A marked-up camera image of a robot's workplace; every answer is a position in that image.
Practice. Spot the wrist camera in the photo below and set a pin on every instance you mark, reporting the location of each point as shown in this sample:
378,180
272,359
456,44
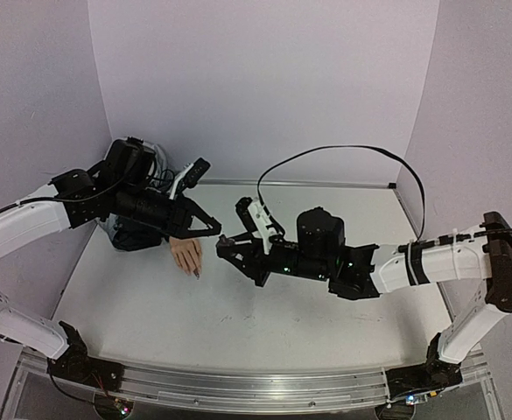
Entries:
189,177
257,219

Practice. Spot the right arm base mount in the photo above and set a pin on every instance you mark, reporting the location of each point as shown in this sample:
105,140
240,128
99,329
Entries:
431,375

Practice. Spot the aluminium back rail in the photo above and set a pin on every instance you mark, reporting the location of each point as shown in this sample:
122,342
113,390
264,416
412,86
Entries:
245,182

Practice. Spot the purple nail polish bottle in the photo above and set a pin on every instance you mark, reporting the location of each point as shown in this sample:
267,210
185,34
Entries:
224,242

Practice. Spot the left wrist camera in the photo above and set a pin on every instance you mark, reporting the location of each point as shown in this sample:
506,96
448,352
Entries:
189,177

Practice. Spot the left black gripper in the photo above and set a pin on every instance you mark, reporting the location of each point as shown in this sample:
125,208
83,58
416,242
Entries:
181,220

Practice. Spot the black jacket sleeve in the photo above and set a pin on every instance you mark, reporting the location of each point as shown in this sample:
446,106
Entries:
128,235

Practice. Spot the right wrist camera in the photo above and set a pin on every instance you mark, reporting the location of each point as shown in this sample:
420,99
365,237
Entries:
257,219

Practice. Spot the aluminium front rail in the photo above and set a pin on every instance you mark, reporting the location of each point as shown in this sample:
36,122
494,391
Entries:
283,393

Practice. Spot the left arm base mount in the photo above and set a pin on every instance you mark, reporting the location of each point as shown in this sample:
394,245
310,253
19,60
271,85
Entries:
76,365

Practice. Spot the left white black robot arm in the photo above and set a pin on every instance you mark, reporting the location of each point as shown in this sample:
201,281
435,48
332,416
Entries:
119,185

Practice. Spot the aluminium rail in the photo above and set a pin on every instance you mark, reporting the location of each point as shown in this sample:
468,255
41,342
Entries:
283,393
245,182

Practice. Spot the mannequin hand with long nails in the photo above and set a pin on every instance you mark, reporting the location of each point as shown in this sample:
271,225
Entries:
187,254

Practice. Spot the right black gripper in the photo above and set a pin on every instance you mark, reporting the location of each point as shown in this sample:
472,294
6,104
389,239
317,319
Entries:
260,256

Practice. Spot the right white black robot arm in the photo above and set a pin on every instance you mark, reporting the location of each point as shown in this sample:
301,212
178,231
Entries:
482,254

